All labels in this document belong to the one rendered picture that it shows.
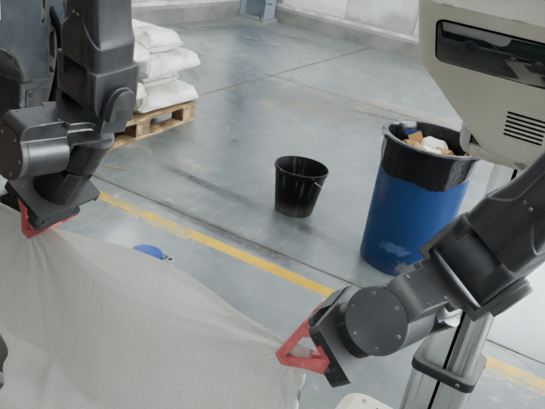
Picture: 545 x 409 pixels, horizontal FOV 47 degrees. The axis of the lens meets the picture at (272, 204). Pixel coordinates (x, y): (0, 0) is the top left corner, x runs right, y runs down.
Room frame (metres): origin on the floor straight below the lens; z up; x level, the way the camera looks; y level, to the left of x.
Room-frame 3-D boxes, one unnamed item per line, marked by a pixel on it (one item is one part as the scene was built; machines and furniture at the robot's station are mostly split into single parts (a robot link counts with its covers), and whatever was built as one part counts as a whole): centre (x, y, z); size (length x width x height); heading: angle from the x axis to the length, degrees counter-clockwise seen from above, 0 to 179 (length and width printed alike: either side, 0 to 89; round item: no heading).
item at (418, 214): (2.80, -0.67, 0.32); 0.51 x 0.48 x 0.65; 156
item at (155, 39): (4.25, 1.17, 0.56); 0.67 x 0.43 x 0.15; 66
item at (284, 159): (3.15, -0.12, 0.13); 0.30 x 0.30 x 0.26
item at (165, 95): (4.15, 0.97, 0.20); 0.67 x 0.43 x 0.15; 156
